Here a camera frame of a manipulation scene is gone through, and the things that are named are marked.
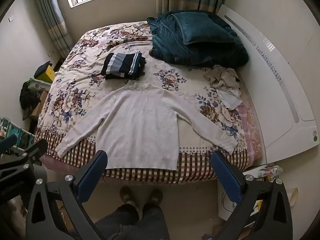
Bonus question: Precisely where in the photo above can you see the person's left leg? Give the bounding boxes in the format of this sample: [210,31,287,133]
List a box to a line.
[95,203,139,240]

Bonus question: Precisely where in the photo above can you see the teal plush blanket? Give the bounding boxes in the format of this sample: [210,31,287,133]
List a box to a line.
[147,10,249,67]

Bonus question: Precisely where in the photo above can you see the white printed bottle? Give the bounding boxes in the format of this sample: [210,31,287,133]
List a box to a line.
[259,166,283,181]

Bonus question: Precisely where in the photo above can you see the floral bedsheet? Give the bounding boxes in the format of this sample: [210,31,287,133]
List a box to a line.
[34,21,250,184]

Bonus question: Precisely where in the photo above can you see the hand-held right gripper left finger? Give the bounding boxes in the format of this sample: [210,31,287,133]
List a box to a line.
[25,150,108,240]

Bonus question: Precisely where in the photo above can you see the black garment pile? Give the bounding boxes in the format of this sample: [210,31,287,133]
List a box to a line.
[19,81,42,120]

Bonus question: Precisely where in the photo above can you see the pink patterned mattress pad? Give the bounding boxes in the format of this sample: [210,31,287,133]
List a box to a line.
[236,100,265,167]

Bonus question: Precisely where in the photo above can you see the white nightstand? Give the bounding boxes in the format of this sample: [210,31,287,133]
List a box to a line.
[217,164,298,222]

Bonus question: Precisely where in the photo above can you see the folded striped dark clothes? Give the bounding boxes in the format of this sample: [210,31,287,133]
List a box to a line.
[100,52,147,80]

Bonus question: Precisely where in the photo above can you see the teal drying rack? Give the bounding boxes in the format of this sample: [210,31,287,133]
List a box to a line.
[0,116,36,155]

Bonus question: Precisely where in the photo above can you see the brown slipper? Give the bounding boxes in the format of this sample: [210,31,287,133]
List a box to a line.
[119,186,139,206]
[142,189,164,212]

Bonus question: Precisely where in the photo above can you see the yellow box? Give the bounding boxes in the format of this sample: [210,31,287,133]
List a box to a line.
[37,65,56,83]

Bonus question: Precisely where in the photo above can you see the teal plush pillow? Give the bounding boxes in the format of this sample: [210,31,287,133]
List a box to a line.
[174,12,235,46]

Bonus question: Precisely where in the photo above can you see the person's leg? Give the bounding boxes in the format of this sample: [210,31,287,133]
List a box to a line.
[95,203,139,240]
[135,204,170,240]

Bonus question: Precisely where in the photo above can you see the crumpled white cloth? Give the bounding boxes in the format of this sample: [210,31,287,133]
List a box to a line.
[217,86,242,109]

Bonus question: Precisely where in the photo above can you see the dark cap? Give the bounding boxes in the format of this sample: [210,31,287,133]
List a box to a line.
[34,61,52,78]

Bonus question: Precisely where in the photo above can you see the white fluffy towel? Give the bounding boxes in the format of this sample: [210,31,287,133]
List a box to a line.
[55,81,238,172]

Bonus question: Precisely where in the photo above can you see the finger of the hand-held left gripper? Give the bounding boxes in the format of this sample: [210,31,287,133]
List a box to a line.
[0,134,18,153]
[0,139,48,179]

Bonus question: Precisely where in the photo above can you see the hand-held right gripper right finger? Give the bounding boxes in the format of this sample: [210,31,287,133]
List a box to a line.
[209,151,293,240]

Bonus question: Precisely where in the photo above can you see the person's right leg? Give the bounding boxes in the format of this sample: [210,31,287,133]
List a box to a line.
[135,204,170,240]

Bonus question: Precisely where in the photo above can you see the crumpled beige garment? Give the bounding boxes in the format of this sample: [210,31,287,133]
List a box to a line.
[204,65,242,90]

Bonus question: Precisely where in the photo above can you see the white bed headboard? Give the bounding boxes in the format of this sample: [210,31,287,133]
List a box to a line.
[216,4,317,164]

